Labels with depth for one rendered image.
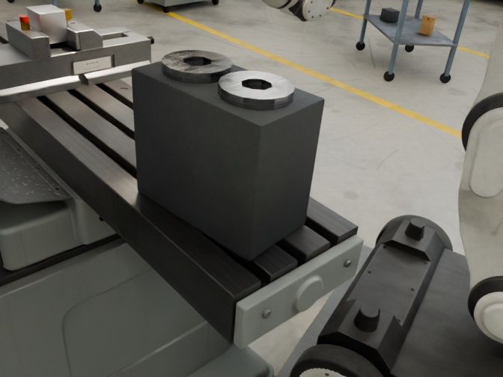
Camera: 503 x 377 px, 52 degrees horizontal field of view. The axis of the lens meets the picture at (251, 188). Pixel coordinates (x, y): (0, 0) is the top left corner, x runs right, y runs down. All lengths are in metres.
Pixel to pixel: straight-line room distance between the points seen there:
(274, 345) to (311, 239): 1.13
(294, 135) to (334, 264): 0.20
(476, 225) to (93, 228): 0.69
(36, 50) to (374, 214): 1.80
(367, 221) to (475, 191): 1.53
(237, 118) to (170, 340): 0.85
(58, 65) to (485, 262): 0.91
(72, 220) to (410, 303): 0.71
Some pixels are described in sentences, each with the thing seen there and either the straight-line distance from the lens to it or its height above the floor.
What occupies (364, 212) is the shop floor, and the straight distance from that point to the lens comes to 2.50.
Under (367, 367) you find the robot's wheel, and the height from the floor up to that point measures 0.59.
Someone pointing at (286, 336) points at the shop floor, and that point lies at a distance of 1.84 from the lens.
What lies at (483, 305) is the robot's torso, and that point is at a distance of 1.07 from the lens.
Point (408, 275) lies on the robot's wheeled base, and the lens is 1.24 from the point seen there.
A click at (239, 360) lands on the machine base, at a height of 0.20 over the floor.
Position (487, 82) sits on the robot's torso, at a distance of 0.92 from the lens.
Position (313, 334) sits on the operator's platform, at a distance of 1.31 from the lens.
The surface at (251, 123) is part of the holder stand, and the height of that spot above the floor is 1.12.
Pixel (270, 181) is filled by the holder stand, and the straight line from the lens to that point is 0.60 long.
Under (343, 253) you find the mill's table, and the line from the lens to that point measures 0.71.
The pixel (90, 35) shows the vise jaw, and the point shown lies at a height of 1.04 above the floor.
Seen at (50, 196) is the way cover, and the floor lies 0.87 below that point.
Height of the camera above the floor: 1.36
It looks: 32 degrees down
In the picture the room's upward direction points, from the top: 5 degrees clockwise
